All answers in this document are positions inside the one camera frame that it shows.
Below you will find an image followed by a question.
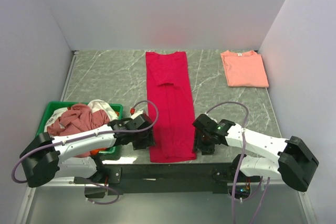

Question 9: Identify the magenta red t shirt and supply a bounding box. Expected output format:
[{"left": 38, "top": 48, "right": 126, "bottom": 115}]
[{"left": 145, "top": 51, "right": 196, "bottom": 163}]

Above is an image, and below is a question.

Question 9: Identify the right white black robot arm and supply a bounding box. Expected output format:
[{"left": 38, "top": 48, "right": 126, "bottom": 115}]
[{"left": 193, "top": 114, "right": 319, "bottom": 192}]

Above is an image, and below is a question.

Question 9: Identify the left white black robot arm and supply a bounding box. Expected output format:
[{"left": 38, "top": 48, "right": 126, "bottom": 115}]
[{"left": 19, "top": 113, "right": 156, "bottom": 188}]

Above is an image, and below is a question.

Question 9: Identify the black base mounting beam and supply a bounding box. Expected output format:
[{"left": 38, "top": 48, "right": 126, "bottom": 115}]
[{"left": 89, "top": 163, "right": 237, "bottom": 194}]

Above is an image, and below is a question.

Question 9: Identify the orange garment in basket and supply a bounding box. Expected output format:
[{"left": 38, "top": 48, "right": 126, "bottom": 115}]
[{"left": 90, "top": 148, "right": 106, "bottom": 155}]

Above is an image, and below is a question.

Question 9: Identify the white crumpled shirt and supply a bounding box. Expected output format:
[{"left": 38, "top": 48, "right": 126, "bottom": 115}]
[{"left": 44, "top": 99, "right": 120, "bottom": 133}]

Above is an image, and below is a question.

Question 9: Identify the dusty pink crumpled shirt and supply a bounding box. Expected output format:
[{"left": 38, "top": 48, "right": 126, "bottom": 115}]
[{"left": 45, "top": 103, "right": 110, "bottom": 136}]

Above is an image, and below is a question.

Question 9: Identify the folded salmon pink t shirt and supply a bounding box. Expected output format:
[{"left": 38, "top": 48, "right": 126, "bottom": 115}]
[{"left": 220, "top": 50, "right": 269, "bottom": 88}]

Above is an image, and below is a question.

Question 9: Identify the green plastic laundry basket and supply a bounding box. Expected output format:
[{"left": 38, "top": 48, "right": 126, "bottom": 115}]
[{"left": 35, "top": 101, "right": 123, "bottom": 155}]

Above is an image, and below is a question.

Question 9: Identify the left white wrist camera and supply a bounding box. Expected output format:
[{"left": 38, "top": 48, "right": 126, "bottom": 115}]
[{"left": 130, "top": 108, "right": 146, "bottom": 119}]

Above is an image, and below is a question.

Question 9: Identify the aluminium extrusion rail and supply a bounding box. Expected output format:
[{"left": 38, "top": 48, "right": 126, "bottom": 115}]
[{"left": 28, "top": 163, "right": 306, "bottom": 187}]

